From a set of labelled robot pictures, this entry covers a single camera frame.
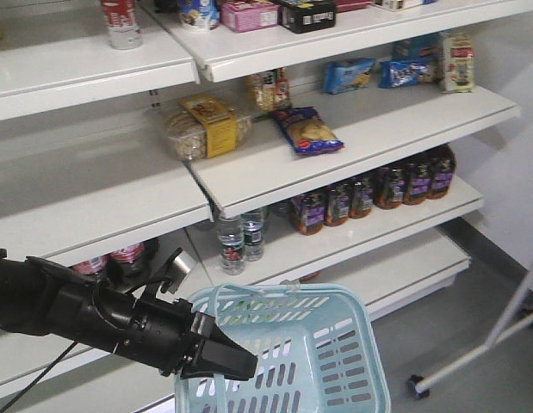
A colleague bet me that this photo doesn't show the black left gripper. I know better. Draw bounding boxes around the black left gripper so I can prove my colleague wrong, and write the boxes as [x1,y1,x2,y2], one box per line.
[115,299,257,381]

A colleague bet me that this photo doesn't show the light blue plastic basket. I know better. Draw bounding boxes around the light blue plastic basket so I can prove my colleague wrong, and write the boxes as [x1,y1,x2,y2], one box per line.
[174,283,392,412]

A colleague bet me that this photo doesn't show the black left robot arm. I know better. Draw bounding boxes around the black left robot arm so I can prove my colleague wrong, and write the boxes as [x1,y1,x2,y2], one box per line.
[0,249,257,381]

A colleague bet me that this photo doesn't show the clear water bottle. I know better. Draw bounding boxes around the clear water bottle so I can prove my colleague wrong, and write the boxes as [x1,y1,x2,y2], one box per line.
[241,208,264,262]
[217,215,245,275]

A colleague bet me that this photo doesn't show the black cola bottle red label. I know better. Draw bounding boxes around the black cola bottle red label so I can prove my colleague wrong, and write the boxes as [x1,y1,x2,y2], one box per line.
[108,237,159,281]
[71,255,108,278]

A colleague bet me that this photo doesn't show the dark plum juice bottle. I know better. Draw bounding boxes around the dark plum juice bottle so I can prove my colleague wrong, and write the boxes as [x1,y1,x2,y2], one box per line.
[375,165,405,210]
[349,175,373,219]
[290,190,325,236]
[426,144,456,200]
[324,181,350,226]

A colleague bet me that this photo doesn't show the white rolling whiteboard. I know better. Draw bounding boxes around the white rolling whiteboard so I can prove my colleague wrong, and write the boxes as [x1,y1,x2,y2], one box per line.
[406,264,533,400]

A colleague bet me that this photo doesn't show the clear cookie box yellow label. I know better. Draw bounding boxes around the clear cookie box yellow label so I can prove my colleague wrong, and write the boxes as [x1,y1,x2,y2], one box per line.
[162,94,252,161]

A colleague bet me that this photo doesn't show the white store shelving unit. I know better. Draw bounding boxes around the white store shelving unit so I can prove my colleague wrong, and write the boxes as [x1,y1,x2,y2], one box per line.
[0,1,533,412]

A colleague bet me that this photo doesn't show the blue cookie bag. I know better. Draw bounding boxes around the blue cookie bag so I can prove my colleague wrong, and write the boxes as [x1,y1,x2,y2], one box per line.
[271,107,344,156]

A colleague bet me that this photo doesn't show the rice cracker bag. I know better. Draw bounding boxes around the rice cracker bag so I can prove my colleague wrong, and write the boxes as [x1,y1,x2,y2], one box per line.
[248,68,292,114]

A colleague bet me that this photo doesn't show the blue biscuit pack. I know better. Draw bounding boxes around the blue biscuit pack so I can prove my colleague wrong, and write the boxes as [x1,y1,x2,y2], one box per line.
[322,58,376,95]

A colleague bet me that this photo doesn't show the white red can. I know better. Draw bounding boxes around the white red can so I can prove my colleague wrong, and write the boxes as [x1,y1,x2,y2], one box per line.
[101,0,142,50]

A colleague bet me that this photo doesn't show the pink box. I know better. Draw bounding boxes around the pink box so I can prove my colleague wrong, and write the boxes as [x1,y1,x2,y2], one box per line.
[220,1,279,33]

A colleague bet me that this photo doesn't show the blue candy pack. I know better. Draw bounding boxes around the blue candy pack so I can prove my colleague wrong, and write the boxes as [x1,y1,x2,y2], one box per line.
[379,58,442,89]

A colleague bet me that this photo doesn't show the black box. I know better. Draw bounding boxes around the black box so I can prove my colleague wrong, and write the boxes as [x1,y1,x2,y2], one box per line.
[278,1,337,34]

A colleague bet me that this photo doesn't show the beige snack bag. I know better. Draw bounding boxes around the beige snack bag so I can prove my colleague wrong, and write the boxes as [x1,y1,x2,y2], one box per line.
[441,33,475,93]

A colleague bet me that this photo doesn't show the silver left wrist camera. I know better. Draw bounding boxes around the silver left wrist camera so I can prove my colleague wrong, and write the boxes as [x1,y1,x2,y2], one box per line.
[155,247,196,293]

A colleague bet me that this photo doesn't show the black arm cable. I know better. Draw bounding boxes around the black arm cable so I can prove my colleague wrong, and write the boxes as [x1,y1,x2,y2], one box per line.
[0,342,77,413]

